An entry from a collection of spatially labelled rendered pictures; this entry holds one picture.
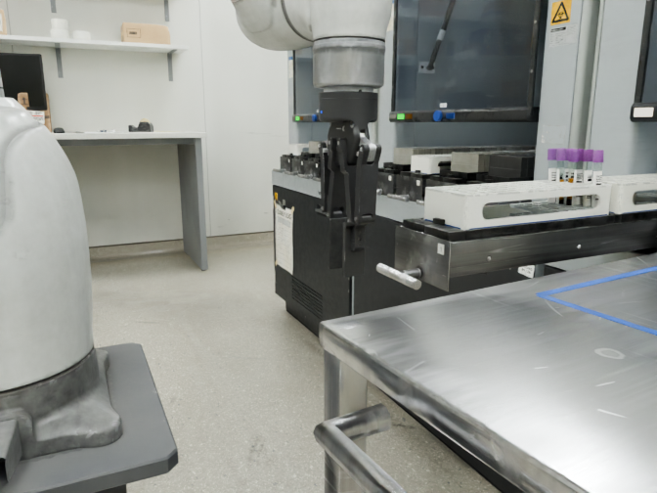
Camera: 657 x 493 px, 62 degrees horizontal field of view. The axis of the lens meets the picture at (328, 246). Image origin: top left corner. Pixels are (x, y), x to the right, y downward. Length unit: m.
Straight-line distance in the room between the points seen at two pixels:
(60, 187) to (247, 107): 3.86
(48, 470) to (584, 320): 0.42
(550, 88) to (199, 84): 3.22
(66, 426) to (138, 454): 0.06
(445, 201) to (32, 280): 0.54
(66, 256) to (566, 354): 0.38
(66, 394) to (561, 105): 1.12
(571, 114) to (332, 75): 0.74
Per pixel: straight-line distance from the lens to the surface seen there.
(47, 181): 0.49
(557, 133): 1.33
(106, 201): 4.17
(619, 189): 1.00
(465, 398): 0.30
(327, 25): 0.68
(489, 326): 0.41
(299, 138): 2.63
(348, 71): 0.67
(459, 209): 0.78
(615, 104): 1.25
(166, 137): 3.48
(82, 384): 0.54
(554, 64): 1.36
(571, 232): 0.89
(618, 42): 1.26
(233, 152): 4.30
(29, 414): 0.51
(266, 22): 0.79
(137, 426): 0.53
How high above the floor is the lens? 0.96
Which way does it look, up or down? 13 degrees down
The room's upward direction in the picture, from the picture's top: straight up
